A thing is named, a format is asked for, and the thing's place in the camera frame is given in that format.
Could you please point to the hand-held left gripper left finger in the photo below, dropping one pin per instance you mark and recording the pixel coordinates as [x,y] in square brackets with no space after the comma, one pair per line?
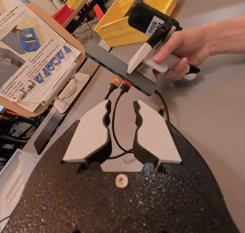
[88,135]

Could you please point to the person's right forearm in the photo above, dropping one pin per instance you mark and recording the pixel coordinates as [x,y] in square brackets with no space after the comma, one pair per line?
[227,35]

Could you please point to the instruction sheet on stand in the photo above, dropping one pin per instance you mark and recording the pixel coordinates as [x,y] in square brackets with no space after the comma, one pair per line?
[82,81]

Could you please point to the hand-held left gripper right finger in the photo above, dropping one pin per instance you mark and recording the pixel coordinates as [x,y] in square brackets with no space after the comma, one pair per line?
[157,139]

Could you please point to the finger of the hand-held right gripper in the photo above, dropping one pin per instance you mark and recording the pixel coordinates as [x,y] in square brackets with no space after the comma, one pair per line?
[146,71]
[139,58]

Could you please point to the small yellow bin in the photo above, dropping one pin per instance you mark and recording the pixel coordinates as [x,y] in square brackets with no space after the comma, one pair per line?
[76,0]

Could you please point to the printed instruction sheet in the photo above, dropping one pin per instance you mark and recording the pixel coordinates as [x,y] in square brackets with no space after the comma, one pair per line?
[38,60]

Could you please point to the yellow plastic bin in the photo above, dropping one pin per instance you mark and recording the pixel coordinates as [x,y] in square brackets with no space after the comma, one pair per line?
[118,31]

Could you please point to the person's right hand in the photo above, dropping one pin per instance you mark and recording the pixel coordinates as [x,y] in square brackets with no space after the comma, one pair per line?
[191,45]

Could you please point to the red plastic bin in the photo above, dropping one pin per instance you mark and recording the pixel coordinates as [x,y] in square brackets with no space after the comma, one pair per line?
[62,14]

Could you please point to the orange traffic cone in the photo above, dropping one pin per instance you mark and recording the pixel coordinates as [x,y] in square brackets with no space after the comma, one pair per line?
[99,11]

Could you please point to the clear plastic bin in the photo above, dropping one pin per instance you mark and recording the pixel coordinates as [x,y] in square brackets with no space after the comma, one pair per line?
[15,169]

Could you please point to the grey usb hub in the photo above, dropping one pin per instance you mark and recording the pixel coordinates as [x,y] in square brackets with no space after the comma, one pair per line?
[107,60]

